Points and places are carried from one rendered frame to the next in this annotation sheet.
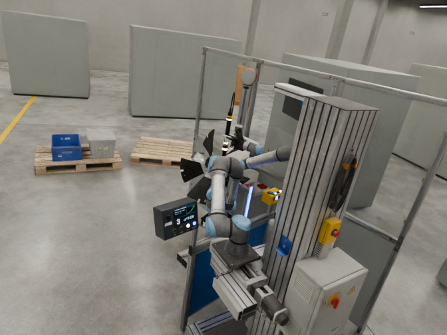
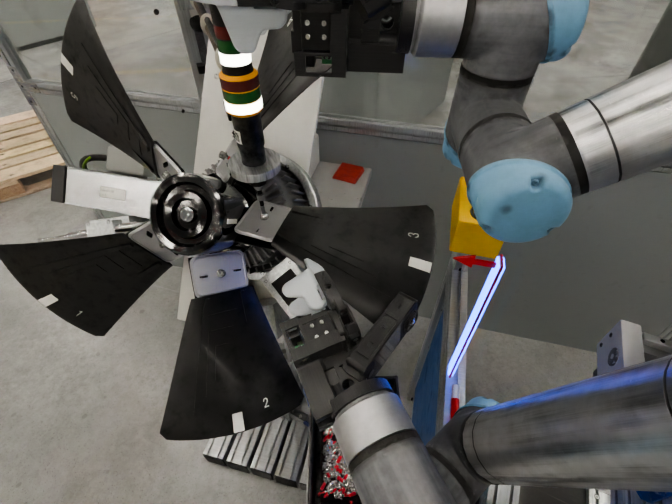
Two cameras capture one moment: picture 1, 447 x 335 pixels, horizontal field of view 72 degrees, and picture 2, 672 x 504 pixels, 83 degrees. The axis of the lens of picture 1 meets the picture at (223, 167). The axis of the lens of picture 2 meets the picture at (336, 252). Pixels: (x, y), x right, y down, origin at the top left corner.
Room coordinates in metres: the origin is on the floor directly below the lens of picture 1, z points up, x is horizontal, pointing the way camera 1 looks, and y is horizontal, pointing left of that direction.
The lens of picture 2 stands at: (1.95, 0.14, 1.58)
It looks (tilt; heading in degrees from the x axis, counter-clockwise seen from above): 46 degrees down; 330
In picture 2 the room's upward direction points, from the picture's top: straight up
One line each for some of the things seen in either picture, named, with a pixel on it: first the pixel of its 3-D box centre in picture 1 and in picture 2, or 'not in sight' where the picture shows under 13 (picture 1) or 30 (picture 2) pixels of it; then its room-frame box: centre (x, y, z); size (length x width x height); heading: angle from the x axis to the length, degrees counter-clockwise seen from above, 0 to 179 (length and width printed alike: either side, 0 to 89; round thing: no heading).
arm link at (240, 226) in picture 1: (239, 227); not in sight; (1.54, -0.15, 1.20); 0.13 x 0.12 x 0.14; 99
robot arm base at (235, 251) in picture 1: (237, 243); not in sight; (1.54, -0.16, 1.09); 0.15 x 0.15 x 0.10
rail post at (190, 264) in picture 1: (187, 294); not in sight; (1.75, 0.13, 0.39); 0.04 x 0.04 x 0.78; 45
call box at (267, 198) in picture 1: (272, 197); (477, 218); (2.34, -0.45, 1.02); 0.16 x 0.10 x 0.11; 135
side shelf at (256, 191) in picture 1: (249, 185); (309, 184); (2.86, -0.29, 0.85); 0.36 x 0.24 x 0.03; 45
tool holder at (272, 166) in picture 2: not in sight; (247, 131); (2.39, 0.01, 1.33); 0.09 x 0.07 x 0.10; 170
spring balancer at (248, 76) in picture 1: (248, 76); not in sight; (3.09, -0.11, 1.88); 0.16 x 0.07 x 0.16; 80
